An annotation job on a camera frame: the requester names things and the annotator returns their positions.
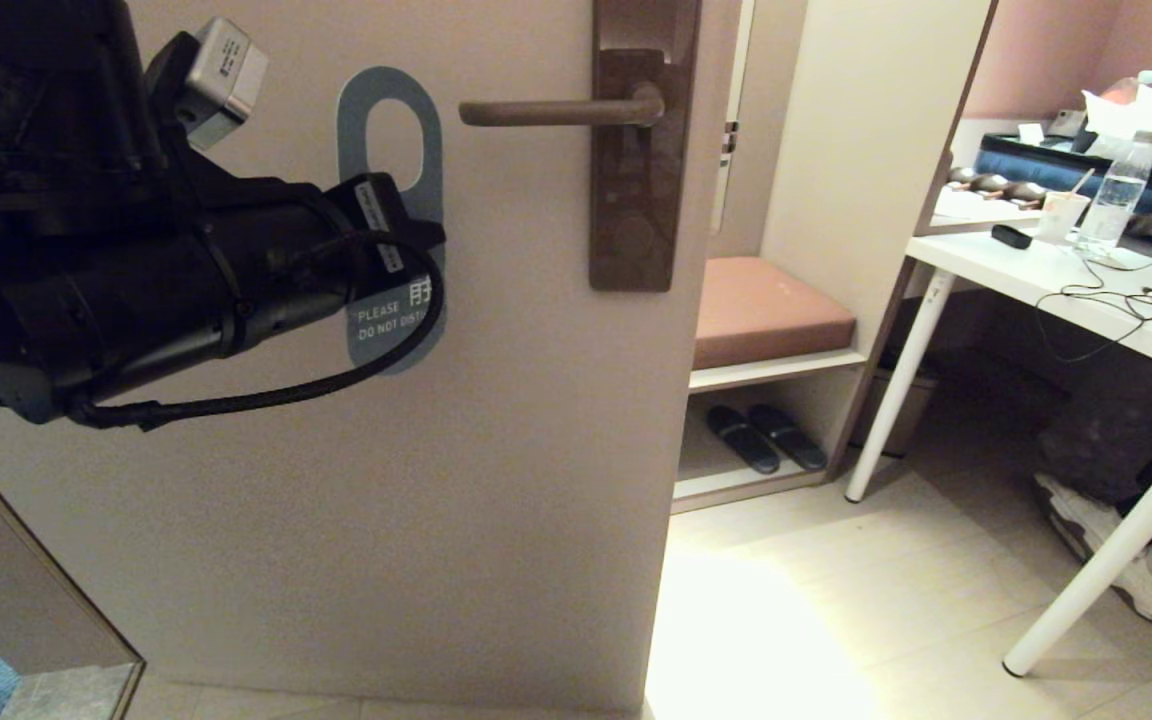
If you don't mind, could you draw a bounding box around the blue and white door hanger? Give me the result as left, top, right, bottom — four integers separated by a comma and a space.
336, 66, 448, 377

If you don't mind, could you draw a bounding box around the brown door lock plate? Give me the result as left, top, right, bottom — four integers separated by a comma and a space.
590, 0, 706, 293

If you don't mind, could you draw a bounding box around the black slipper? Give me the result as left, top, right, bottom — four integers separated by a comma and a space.
704, 404, 782, 475
746, 402, 829, 473

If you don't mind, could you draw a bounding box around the white bench shelf cabinet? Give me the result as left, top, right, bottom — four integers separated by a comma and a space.
671, 0, 999, 516

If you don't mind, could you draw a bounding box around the white table with round legs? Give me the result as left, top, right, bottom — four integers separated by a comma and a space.
843, 228, 1152, 679

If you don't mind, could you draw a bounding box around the dark blue long tray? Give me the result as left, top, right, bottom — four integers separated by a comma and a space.
974, 133, 1152, 198

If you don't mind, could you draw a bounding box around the white paper cup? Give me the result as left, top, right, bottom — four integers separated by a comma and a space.
1035, 192, 1093, 247

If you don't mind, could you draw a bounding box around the clear plastic water bottle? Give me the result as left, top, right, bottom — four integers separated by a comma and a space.
1078, 130, 1152, 253

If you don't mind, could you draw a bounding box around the white and tan sneaker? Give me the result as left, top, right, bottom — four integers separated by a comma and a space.
1033, 470, 1152, 627

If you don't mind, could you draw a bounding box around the grey mottled bag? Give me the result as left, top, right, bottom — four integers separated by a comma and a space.
1036, 345, 1152, 503

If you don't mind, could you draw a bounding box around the black left camera cable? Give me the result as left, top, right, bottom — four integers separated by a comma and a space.
66, 232, 445, 433

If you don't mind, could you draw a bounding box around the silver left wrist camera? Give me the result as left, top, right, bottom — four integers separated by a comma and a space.
181, 17, 270, 151

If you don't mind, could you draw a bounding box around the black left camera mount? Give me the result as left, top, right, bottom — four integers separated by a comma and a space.
141, 30, 207, 166

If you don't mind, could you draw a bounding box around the white topped wall counter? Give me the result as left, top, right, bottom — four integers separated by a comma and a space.
918, 186, 1049, 238

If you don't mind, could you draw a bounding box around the black earphone cable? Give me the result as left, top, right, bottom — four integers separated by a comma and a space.
1034, 262, 1152, 365

